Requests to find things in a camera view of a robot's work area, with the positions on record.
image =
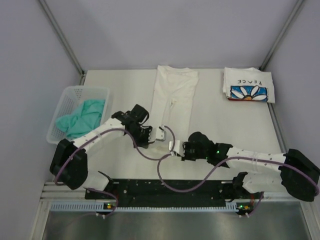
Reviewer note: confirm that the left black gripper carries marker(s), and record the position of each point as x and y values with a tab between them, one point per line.
144	143

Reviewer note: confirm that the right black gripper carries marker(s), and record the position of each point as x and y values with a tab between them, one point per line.
185	156

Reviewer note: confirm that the teal t-shirt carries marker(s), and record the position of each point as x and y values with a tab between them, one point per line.
85	118

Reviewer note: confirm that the white floral print t-shirt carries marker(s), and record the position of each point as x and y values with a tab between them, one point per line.
172	102

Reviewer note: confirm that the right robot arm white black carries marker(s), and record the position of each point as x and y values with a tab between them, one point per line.
290	172

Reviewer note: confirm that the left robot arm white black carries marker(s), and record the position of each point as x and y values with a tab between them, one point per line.
70	163

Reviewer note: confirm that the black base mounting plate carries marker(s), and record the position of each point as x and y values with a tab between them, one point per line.
153	193

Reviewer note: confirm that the folded white daisy t-shirt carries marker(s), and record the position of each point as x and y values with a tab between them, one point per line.
248	84

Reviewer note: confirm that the white plastic laundry basket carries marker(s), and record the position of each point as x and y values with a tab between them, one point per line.
71	98

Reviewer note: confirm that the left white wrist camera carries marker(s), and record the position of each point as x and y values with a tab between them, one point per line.
160	133

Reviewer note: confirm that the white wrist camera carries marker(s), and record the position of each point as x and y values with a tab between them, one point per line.
176	148
160	133

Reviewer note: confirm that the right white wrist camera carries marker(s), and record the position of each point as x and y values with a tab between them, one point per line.
176	148

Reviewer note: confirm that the grey slotted cable duct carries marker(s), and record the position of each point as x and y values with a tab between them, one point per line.
103	207

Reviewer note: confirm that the aluminium front frame rail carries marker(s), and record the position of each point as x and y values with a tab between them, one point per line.
51	192

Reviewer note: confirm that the left aluminium corner post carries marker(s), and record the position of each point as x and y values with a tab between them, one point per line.
60	36

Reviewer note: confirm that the aluminium corner post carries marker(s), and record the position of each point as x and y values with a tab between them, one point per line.
60	36
289	22

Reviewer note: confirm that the right aluminium corner post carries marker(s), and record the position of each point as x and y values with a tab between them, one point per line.
289	22

